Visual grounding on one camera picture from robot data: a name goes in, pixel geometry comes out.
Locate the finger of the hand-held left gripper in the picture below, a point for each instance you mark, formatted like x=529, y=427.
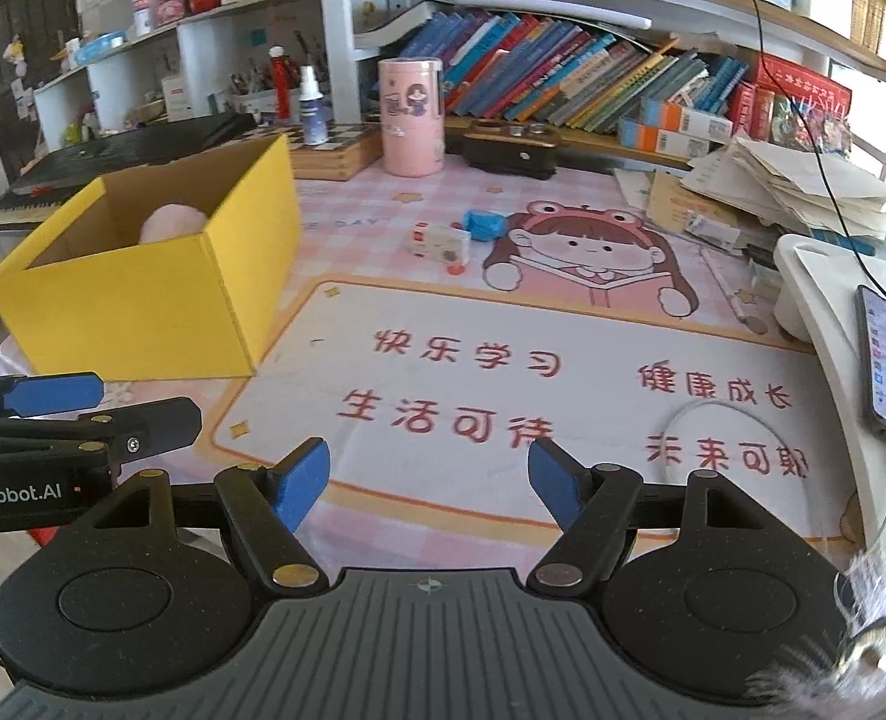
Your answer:
x=53, y=394
x=158, y=424

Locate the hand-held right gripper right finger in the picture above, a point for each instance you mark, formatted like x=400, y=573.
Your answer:
x=555, y=487

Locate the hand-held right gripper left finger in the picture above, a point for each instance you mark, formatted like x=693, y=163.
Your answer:
x=304, y=487

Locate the yellow cardboard box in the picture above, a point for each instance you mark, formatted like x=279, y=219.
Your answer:
x=150, y=300

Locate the pink plush toy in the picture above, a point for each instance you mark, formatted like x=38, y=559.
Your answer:
x=173, y=223

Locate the pink checked cloth desktop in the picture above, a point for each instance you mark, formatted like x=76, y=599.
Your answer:
x=413, y=292

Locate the black electronic keyboard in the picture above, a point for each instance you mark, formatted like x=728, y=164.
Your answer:
x=113, y=157

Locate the white pen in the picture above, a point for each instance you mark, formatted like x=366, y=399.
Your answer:
x=735, y=296

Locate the small white carton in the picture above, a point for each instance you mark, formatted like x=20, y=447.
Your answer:
x=443, y=241

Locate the small blue pouch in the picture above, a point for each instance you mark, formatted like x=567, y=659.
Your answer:
x=483, y=225

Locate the brown envelope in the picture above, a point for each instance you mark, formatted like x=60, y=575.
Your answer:
x=668, y=210

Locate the white box red label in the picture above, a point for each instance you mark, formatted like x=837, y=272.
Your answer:
x=176, y=100

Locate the wooden chessboard box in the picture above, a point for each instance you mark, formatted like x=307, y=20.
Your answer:
x=334, y=157

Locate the white desk stand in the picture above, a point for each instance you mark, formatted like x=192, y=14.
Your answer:
x=825, y=315

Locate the dark wooden radio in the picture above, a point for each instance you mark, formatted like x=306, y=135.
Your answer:
x=510, y=150

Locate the white pen holder with pens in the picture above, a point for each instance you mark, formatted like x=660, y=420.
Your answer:
x=263, y=99

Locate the white spray bottle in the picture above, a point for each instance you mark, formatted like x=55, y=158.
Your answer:
x=314, y=116

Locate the light blue packet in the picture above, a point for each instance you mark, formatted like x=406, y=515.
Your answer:
x=101, y=47

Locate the orange and blue carton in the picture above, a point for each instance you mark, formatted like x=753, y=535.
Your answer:
x=660, y=141
x=690, y=118

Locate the pink cartoon cylinder container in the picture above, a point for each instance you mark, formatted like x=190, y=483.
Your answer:
x=411, y=120

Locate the pile of loose papers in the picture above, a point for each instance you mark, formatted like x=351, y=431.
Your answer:
x=795, y=187

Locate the white storage cabinet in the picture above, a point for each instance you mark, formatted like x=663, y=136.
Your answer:
x=203, y=37

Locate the white plastic bottle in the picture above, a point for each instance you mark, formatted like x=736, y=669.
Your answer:
x=143, y=4

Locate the pink small box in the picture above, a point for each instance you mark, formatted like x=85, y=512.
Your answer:
x=170, y=6

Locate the row of leaning books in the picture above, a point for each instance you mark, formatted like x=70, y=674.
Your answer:
x=563, y=71

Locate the white bookshelf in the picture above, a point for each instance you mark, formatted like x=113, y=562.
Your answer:
x=334, y=30

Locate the red printed gift box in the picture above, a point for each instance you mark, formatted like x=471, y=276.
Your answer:
x=795, y=97

